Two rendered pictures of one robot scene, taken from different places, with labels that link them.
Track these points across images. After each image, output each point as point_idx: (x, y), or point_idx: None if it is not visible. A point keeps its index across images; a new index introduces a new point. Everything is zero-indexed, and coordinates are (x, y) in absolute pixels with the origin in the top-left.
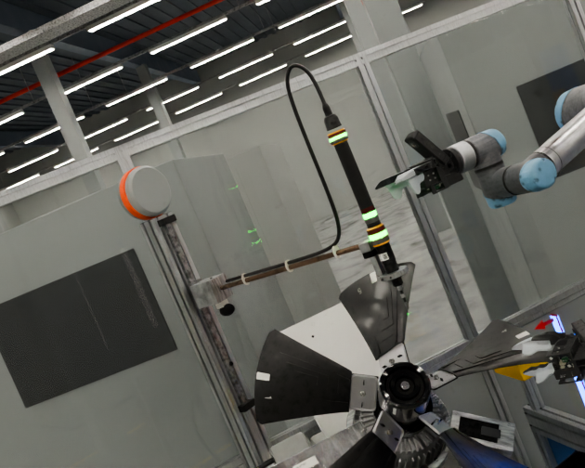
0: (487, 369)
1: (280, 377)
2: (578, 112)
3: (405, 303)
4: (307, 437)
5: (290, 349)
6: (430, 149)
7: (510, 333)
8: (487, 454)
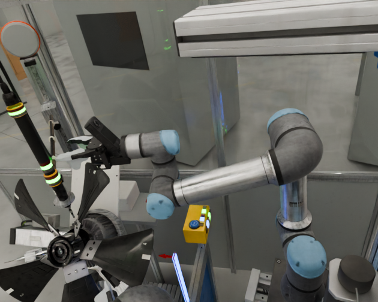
0: (105, 269)
1: (22, 202)
2: (272, 141)
3: (71, 214)
4: (55, 218)
5: (25, 194)
6: (99, 139)
7: (143, 249)
8: (90, 301)
